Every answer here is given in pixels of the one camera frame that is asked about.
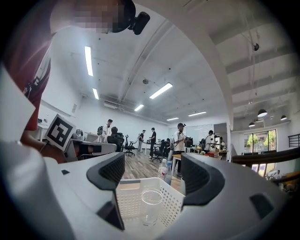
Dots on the black head-mounted camera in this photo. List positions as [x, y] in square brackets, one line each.
[140, 23]

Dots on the black office chair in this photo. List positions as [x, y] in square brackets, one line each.
[116, 140]
[129, 146]
[159, 152]

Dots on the dark wooden railing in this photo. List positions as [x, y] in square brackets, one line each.
[262, 157]

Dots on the clear bottle with blue cap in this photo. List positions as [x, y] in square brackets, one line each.
[168, 174]

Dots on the clear plastic cup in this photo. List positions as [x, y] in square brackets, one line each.
[152, 206]

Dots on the stack of books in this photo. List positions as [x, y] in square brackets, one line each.
[213, 154]

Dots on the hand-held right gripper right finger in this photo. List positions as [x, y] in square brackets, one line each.
[199, 178]

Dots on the black ceiling camera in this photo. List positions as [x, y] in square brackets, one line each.
[256, 47]

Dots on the person's left forearm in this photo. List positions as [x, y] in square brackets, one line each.
[52, 156]

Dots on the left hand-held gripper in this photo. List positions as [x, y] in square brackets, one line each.
[70, 140]

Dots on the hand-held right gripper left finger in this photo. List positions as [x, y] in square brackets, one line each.
[106, 170]

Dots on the person's red shirt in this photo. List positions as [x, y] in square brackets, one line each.
[25, 61]

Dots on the white perforated plastic basket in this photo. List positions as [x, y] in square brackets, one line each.
[172, 199]

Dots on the long ceiling light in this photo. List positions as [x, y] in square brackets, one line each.
[197, 113]
[88, 61]
[161, 90]
[139, 107]
[95, 93]

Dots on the wooden table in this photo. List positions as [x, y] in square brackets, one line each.
[176, 157]

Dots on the black pendant lamp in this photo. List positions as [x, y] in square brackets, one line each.
[283, 117]
[251, 124]
[262, 113]

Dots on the clear bottle with white cap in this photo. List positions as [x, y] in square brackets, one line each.
[162, 167]

